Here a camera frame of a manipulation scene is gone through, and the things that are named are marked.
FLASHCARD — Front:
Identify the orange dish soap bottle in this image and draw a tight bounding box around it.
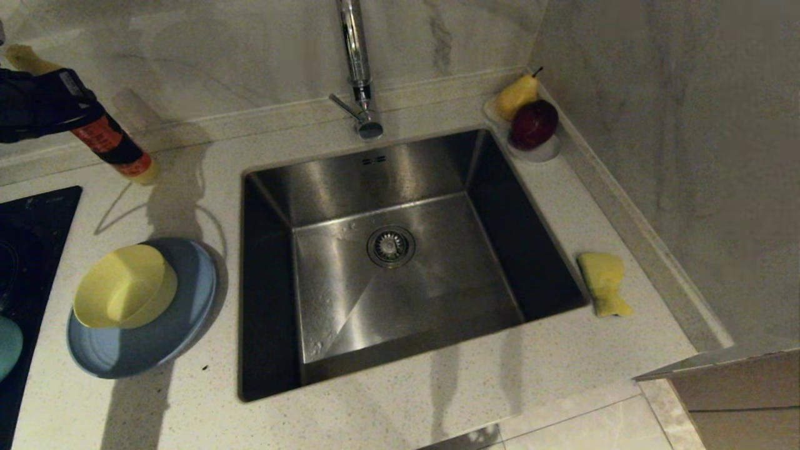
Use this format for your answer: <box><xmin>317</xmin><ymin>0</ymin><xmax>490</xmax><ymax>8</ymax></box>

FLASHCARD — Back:
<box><xmin>5</xmin><ymin>44</ymin><xmax>160</xmax><ymax>186</ymax></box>

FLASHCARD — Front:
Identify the teal bowl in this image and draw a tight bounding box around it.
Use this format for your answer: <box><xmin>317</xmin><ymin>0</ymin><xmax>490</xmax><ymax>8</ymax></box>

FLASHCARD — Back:
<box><xmin>0</xmin><ymin>316</ymin><xmax>24</xmax><ymax>383</ymax></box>

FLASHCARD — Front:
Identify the chrome faucet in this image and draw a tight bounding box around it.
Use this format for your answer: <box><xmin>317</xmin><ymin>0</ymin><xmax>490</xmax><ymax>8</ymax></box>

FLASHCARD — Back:
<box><xmin>329</xmin><ymin>0</ymin><xmax>385</xmax><ymax>141</ymax></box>

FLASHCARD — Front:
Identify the yellow green sponge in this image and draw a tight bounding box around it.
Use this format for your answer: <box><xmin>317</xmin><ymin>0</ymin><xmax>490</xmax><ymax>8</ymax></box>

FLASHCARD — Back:
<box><xmin>576</xmin><ymin>251</ymin><xmax>633</xmax><ymax>318</ymax></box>

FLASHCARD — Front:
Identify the metal sink drain strainer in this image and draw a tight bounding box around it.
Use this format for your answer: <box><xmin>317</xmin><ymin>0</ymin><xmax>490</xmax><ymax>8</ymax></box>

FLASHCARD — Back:
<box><xmin>367</xmin><ymin>226</ymin><xmax>417</xmax><ymax>269</ymax></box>

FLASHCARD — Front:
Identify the stainless steel sink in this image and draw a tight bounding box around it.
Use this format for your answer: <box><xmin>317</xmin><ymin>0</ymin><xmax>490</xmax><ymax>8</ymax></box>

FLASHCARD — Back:
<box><xmin>239</xmin><ymin>128</ymin><xmax>590</xmax><ymax>402</ymax></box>

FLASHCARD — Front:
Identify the black induction cooktop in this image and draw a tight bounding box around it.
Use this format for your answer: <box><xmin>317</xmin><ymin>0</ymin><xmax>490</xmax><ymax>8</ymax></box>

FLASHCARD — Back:
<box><xmin>0</xmin><ymin>186</ymin><xmax>83</xmax><ymax>450</ymax></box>

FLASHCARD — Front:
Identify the yellow plastic bowl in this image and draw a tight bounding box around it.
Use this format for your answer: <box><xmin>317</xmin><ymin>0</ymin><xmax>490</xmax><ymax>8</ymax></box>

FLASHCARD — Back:
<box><xmin>73</xmin><ymin>244</ymin><xmax>179</xmax><ymax>330</ymax></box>

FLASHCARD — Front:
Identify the blue round plate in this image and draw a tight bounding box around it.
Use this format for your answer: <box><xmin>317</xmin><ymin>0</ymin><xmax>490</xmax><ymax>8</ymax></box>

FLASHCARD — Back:
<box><xmin>66</xmin><ymin>237</ymin><xmax>219</xmax><ymax>380</ymax></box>

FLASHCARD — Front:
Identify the yellow pear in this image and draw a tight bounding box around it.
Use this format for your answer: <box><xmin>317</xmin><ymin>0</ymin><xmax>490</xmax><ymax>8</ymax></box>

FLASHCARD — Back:
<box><xmin>497</xmin><ymin>67</ymin><xmax>543</xmax><ymax>123</ymax></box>

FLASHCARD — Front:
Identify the dark red apple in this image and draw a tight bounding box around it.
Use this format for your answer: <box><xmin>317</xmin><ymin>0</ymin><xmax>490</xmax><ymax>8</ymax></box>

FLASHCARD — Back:
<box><xmin>509</xmin><ymin>100</ymin><xmax>559</xmax><ymax>152</ymax></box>

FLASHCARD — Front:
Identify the small white fruit dish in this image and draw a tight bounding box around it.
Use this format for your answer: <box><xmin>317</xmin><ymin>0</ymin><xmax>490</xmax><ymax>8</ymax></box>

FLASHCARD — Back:
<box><xmin>482</xmin><ymin>94</ymin><xmax>561</xmax><ymax>164</ymax></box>

